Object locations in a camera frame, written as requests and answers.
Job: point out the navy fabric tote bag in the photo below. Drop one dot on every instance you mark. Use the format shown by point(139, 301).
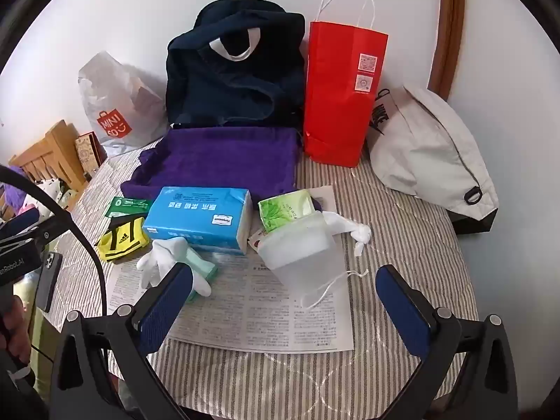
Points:
point(210, 87)

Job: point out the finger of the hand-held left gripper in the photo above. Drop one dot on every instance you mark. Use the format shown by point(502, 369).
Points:
point(19, 223)
point(48, 232)

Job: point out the yellow Adidas pouch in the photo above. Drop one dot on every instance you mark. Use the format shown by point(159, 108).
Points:
point(127, 238)

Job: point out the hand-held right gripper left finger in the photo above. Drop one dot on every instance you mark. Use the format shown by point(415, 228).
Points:
point(166, 306)

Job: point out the fruit print packet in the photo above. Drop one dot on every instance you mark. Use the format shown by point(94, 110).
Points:
point(254, 241)

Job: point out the green tissue pack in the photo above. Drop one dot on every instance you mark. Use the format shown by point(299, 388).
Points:
point(280, 212)

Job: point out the wooden door frame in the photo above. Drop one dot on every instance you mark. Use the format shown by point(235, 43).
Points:
point(450, 30)

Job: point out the white plush toy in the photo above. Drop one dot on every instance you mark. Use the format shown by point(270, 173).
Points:
point(46, 190)

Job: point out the white tissue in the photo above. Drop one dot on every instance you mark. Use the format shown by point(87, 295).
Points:
point(345, 225)

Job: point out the purple plush toy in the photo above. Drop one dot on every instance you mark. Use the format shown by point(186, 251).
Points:
point(8, 197)

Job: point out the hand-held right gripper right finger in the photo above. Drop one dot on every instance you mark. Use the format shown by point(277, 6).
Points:
point(407, 315)

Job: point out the black box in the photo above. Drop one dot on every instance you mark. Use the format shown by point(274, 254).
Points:
point(474, 224)

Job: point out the newspaper sheet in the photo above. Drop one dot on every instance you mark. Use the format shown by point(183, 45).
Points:
point(262, 315)

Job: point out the dark blue smartphone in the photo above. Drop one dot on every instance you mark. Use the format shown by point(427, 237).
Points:
point(48, 280)

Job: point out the brown patterned book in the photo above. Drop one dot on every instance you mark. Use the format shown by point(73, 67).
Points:
point(89, 153)

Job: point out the mint green cloth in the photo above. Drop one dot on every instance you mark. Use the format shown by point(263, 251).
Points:
point(203, 267)

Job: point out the blue tissue pack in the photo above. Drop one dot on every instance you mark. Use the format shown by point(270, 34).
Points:
point(197, 214)

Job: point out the white glove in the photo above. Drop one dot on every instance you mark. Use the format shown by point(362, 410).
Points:
point(164, 256)

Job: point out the person's left hand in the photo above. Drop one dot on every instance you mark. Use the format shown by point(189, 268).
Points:
point(13, 328)

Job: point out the wooden headboard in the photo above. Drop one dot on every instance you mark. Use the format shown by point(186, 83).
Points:
point(48, 148)

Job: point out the white plastic shopping bag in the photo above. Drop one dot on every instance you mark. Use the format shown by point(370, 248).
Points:
point(109, 96)

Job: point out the striped bed sheet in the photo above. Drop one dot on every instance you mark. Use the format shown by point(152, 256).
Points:
point(393, 236)

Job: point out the red paper bag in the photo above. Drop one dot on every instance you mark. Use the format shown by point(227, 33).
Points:
point(337, 109)

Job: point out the person's left forearm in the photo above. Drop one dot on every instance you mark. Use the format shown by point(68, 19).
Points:
point(19, 398)

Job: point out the green packet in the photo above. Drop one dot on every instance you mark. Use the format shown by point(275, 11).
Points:
point(127, 205)

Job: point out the purple towel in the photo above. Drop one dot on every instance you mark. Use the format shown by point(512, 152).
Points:
point(218, 157)

